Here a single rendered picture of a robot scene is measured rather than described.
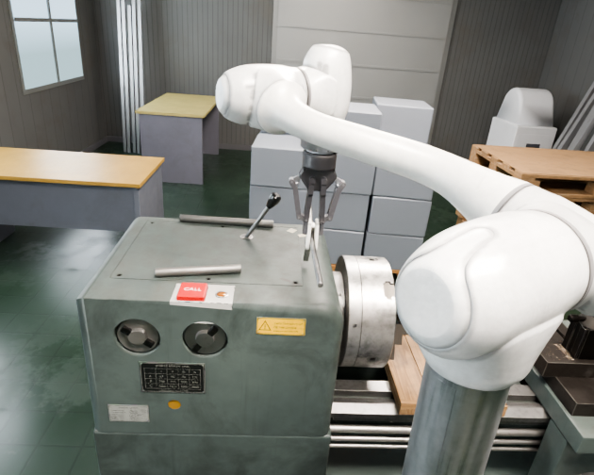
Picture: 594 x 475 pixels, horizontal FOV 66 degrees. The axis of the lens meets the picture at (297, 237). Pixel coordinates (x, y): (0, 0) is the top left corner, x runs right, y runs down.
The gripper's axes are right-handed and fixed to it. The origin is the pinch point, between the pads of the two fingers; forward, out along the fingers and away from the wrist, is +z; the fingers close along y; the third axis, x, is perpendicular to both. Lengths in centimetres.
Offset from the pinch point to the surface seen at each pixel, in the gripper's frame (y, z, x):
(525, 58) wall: 353, -25, 606
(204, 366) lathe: -23.7, 28.5, -14.2
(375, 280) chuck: 18.4, 14.7, 5.0
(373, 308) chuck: 17.5, 19.6, -0.9
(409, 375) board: 34, 48, 7
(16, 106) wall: -268, 48, 385
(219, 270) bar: -21.7, 9.8, -1.9
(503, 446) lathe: 64, 67, -2
